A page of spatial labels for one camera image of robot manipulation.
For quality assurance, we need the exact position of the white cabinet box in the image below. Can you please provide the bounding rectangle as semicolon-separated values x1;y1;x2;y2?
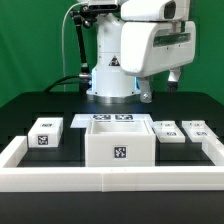
85;119;156;167

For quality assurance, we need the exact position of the white U-shaped fence frame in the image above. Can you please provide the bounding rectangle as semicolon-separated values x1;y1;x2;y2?
0;136;224;192

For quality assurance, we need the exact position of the small white tagged block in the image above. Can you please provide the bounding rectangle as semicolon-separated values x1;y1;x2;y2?
28;117;63;148

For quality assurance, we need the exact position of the flat white tagged panel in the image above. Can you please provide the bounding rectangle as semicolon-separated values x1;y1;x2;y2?
70;114;153;128

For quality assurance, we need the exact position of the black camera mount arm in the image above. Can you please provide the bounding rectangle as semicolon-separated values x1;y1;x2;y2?
70;9;91;95

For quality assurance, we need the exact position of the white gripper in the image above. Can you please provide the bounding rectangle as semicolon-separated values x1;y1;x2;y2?
120;21;196;103

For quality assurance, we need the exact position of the black camera on mount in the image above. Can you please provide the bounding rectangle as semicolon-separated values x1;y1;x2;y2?
88;0;120;13

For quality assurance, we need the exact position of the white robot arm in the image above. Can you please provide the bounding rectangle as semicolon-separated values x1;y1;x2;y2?
87;0;196;104

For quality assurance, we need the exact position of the white door panel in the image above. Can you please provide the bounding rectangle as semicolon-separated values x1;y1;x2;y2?
153;121;185;143
182;120;217;142

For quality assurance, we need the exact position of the black cable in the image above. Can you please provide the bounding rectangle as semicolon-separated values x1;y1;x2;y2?
43;74;92;94

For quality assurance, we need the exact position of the white cable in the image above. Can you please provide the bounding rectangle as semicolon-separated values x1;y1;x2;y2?
61;2;84;93

